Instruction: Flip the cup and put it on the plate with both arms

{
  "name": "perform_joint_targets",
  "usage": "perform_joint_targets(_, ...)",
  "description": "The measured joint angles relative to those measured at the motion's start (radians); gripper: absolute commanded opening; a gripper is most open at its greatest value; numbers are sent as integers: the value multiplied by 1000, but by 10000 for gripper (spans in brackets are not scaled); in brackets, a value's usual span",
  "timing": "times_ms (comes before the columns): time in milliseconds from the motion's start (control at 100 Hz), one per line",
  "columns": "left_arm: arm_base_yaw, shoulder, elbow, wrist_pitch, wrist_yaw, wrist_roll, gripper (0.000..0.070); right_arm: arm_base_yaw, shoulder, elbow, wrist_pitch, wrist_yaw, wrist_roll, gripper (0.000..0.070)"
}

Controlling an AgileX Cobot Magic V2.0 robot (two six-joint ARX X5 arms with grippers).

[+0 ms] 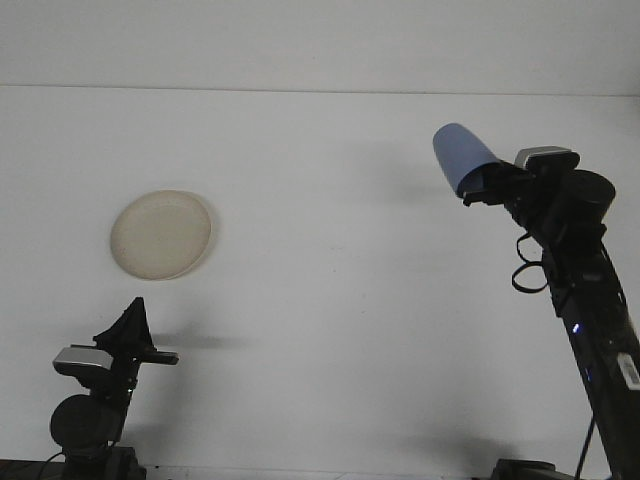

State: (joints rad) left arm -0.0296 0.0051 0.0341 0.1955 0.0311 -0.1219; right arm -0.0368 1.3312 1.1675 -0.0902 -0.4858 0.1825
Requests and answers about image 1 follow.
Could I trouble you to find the pale blue cup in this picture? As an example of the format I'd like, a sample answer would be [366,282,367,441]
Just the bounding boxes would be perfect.
[432,123,502,200]

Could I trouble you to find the pale round plate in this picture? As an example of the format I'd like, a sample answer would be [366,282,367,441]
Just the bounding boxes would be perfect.
[109,188,221,282]

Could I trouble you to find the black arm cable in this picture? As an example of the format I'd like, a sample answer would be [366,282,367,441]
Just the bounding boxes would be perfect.
[510,232,599,480]
[41,448,67,472]

